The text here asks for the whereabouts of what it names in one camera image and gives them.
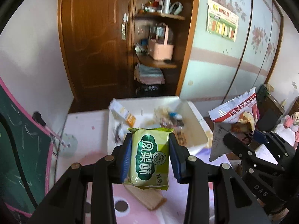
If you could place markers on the pink storage basket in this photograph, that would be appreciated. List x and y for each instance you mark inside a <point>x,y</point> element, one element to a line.
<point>159,49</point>

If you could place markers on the tan sandwich biscuit pack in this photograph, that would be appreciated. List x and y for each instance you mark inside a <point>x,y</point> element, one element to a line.
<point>151,198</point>

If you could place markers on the green snack packet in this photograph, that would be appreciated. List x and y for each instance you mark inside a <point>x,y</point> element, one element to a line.
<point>149,164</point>

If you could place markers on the green chalkboard pink frame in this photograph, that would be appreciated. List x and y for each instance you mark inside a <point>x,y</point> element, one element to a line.
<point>28,167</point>

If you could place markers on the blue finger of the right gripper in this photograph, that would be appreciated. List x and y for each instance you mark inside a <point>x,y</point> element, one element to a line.
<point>260,137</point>

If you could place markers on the wooden corner shelf unit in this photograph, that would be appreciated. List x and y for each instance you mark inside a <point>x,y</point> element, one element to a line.
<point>145,16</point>

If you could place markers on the red white chip bag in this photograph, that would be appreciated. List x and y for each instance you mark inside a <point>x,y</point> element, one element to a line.
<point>238,116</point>

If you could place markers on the white plastic bin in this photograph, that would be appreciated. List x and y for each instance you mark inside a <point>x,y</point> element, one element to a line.
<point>154,112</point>

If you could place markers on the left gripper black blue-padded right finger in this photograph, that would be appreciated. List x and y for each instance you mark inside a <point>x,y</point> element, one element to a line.
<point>233,201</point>

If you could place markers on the silver door handle lock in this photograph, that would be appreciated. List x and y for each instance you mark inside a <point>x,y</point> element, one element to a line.
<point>119,26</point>

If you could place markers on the blue snack packet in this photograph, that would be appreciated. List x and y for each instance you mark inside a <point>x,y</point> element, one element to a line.
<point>175,116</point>

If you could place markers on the folded cloth stack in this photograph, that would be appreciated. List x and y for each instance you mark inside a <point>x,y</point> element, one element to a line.
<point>148,75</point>

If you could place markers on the pink cartoon play mat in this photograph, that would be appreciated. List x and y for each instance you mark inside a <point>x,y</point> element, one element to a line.
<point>87,133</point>

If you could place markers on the wall calendar poster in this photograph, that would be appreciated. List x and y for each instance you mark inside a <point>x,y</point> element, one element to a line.
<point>222,21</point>

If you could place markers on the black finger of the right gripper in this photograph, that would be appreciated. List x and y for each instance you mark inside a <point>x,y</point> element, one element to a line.
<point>239,148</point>

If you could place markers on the brown wooden door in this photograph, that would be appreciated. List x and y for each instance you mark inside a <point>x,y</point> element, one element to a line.
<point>97,66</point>

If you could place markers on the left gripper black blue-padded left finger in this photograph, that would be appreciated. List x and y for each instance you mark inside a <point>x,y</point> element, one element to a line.
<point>66,201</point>

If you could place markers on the brown white snack packet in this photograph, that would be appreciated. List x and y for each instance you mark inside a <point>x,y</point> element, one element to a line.
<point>118,133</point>

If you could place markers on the orange white snack packet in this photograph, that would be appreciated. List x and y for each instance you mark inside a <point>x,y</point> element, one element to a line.
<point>122,113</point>

